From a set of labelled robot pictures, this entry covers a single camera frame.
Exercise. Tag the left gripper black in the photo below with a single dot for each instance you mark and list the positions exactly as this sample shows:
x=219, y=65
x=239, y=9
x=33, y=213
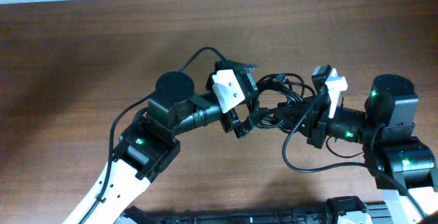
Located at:
x=230, y=122

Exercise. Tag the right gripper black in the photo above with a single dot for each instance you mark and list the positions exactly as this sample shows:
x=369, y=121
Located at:
x=315, y=122

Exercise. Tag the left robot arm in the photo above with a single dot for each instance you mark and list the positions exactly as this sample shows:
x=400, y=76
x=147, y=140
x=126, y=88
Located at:
x=149, y=144

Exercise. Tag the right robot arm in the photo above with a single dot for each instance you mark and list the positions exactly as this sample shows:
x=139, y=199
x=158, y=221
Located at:
x=404, y=168

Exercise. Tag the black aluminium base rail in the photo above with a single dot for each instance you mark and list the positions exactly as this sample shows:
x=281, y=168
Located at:
x=348, y=209

